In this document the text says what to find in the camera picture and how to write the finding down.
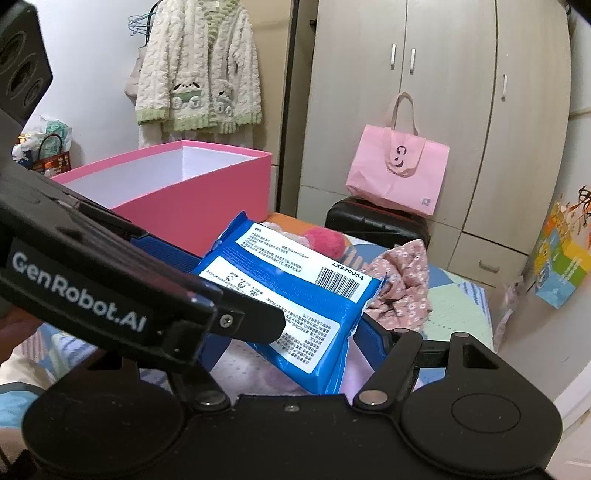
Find white hanging plastic bag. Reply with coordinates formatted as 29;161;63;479
492;277;525;347

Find tan wooden wardrobe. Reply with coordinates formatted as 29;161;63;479
245;0;301;217

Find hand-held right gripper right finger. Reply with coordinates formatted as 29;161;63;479
353;318;541;412

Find beige canvas bag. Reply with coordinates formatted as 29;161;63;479
124;44;145;99

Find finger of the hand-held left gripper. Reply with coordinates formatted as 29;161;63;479
210;295;286;345
130;233;206;275

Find teal clothes hangers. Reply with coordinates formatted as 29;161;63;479
127;11;155;38

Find colourful gift bag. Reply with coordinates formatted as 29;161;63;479
529;185;591;310

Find cream fluffy garment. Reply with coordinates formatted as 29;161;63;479
137;121;254;149

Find blue wet wipes packet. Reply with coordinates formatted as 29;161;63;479
189;211;386;396

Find grey wood-grain wardrobe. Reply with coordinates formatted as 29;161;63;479
295;0;573;289

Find cream green fluffy cardigan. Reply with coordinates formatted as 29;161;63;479
135;0;263;134

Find patchwork blanket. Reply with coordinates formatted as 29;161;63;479
0;212;497;398

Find white fluffy item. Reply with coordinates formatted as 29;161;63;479
261;220;308;247

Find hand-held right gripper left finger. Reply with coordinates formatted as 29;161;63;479
168;332;247;413

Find cream and blue quilt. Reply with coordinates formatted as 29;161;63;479
0;351;51;416

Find pink tote bag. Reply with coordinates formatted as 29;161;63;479
346;91;451;217

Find pink pom-pom hair tie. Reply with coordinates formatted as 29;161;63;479
302;227;348;260

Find pink floral cloth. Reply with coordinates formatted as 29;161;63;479
358;239;433;329

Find pink cardboard box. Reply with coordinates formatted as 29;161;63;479
50;141;273;259

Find black suitcase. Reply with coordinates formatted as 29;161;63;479
325;196;431;252

